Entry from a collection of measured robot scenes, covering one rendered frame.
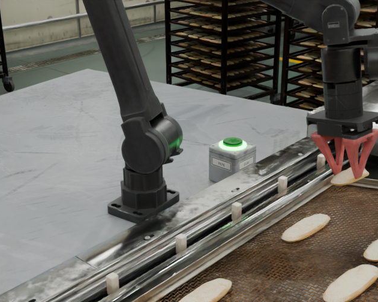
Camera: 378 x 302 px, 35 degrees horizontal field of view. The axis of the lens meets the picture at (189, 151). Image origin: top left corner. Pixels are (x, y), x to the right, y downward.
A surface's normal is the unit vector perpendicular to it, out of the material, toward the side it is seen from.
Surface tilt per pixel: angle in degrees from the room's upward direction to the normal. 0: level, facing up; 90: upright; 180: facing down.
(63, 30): 90
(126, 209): 0
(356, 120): 10
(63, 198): 0
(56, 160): 0
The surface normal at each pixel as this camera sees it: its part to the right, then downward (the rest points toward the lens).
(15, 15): 0.74, 0.26
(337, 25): -0.34, 0.36
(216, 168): -0.67, 0.29
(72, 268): 0.00, -0.92
